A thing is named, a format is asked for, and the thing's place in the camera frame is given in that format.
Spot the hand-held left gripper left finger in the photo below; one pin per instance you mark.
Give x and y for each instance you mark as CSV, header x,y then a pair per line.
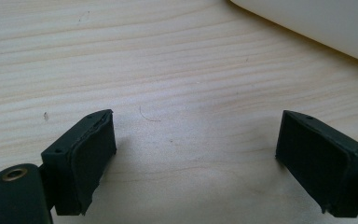
x,y
84,161

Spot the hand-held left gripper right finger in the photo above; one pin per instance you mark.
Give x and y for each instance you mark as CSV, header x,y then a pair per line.
x,y
320,161

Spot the white plastic bin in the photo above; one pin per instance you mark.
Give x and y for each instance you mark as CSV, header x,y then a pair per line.
x,y
323,21

